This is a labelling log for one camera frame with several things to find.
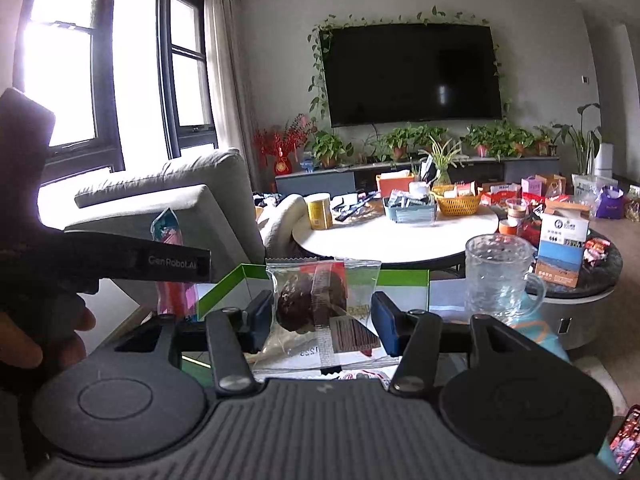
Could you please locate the green cardboard box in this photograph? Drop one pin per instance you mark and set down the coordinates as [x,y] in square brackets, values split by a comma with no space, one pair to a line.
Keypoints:
[409,290]

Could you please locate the yellow tin can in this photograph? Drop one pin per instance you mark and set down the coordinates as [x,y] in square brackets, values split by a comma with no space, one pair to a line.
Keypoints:
[319,211]

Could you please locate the blue white carton box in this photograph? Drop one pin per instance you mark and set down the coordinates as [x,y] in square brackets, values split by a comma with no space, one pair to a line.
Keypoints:
[561,249]

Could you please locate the person left hand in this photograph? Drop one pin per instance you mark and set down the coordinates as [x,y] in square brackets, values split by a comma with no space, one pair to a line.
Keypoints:
[26,345]

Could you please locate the clear glass mug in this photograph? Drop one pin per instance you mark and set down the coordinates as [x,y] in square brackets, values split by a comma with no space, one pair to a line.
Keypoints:
[498,280]

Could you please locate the round white coffee table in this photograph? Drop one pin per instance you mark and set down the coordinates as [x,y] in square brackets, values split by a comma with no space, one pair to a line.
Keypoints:
[395,243]

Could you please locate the dark chocolate cake packet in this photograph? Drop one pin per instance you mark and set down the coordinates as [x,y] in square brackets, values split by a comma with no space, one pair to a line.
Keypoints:
[321,317]

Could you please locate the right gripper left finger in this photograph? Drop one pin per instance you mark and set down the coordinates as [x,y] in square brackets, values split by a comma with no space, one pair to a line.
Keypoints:
[230,333]

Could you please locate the red flower decoration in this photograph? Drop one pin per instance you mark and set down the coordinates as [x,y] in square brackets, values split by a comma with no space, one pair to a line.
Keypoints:
[281,142]

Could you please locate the blue patterned table mat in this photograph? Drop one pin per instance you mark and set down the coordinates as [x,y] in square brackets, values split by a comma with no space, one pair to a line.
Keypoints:
[533,327]

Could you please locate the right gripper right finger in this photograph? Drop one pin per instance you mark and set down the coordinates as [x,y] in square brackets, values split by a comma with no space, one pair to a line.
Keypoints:
[415,338]

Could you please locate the smartphone with lit screen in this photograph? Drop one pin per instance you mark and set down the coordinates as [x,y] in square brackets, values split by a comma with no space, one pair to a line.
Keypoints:
[626,442]

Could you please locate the pink blue snack pouch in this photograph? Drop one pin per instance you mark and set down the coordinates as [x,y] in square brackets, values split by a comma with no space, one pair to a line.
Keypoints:
[174,297]

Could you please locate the yellow wicker basket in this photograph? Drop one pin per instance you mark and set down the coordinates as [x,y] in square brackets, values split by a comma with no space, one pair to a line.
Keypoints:
[453,204]

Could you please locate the blue plastic tray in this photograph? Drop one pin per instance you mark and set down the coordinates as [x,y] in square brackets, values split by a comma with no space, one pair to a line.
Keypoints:
[421,212]

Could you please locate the purple gift bag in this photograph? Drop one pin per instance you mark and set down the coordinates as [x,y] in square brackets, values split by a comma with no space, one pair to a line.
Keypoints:
[611,203]

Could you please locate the wall mounted black television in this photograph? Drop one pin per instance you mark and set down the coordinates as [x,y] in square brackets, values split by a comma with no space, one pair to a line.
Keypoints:
[378,74]

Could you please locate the white red snack pouch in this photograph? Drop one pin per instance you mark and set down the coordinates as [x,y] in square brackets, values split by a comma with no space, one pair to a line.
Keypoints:
[382,374]

